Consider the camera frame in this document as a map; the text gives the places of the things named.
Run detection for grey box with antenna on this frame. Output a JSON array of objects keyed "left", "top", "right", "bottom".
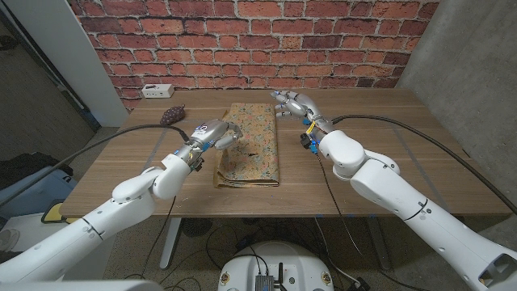
[{"left": 254, "top": 262, "right": 288, "bottom": 291}]

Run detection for white wall pillar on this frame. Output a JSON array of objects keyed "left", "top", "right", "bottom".
[{"left": 3, "top": 0, "right": 130, "bottom": 129}]

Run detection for white table leg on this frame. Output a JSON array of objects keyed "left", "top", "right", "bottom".
[{"left": 159, "top": 217, "right": 182, "bottom": 270}]

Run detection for red brick printed backdrop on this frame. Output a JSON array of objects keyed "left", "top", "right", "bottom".
[{"left": 68, "top": 0, "right": 440, "bottom": 111}]

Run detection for yellow black floor item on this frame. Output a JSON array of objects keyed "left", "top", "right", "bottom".
[{"left": 40, "top": 200, "right": 84, "bottom": 226}]

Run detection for dark purple toy grapes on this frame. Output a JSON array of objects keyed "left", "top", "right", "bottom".
[{"left": 159, "top": 103, "right": 187, "bottom": 127}]

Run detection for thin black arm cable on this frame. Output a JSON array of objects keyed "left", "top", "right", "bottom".
[
  {"left": 123, "top": 196, "right": 178, "bottom": 280},
  {"left": 314, "top": 153, "right": 429, "bottom": 291}
]

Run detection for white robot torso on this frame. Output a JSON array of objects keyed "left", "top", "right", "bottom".
[{"left": 217, "top": 241, "right": 335, "bottom": 291}]

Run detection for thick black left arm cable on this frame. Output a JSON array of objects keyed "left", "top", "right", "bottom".
[{"left": 0, "top": 124, "right": 191, "bottom": 208}]

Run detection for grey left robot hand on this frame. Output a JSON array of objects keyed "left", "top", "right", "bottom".
[{"left": 183, "top": 118, "right": 245, "bottom": 158}]

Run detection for tan patterned cloth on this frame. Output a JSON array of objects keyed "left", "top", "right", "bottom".
[{"left": 212, "top": 102, "right": 280, "bottom": 189}]

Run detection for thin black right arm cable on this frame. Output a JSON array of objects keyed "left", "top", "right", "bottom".
[{"left": 314, "top": 153, "right": 429, "bottom": 291}]

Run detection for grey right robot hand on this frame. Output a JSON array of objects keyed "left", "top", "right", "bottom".
[{"left": 269, "top": 90, "right": 336, "bottom": 134}]

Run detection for white power strip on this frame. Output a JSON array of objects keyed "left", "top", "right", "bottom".
[{"left": 141, "top": 83, "right": 175, "bottom": 99}]

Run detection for white sneaker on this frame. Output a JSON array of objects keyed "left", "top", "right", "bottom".
[{"left": 0, "top": 228, "right": 21, "bottom": 254}]

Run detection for grey table leg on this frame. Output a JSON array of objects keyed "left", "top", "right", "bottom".
[{"left": 365, "top": 216, "right": 392, "bottom": 271}]

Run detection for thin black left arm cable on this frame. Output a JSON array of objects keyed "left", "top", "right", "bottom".
[{"left": 123, "top": 196, "right": 178, "bottom": 280}]

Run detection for blue storage bin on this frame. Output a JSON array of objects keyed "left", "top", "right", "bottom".
[{"left": 0, "top": 165, "right": 78, "bottom": 219}]

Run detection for black round floor object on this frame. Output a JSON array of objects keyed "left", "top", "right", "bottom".
[{"left": 181, "top": 220, "right": 213, "bottom": 238}]

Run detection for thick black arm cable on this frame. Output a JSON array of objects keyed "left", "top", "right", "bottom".
[
  {"left": 0, "top": 124, "right": 191, "bottom": 208},
  {"left": 330, "top": 114, "right": 517, "bottom": 215}
]

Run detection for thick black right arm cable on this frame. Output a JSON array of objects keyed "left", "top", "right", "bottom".
[{"left": 330, "top": 114, "right": 517, "bottom": 215}]

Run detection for black cloth bag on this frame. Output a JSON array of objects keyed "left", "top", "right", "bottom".
[{"left": 0, "top": 152, "right": 74, "bottom": 191}]

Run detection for white floor cable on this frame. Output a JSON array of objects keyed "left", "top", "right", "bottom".
[{"left": 313, "top": 217, "right": 360, "bottom": 285}]

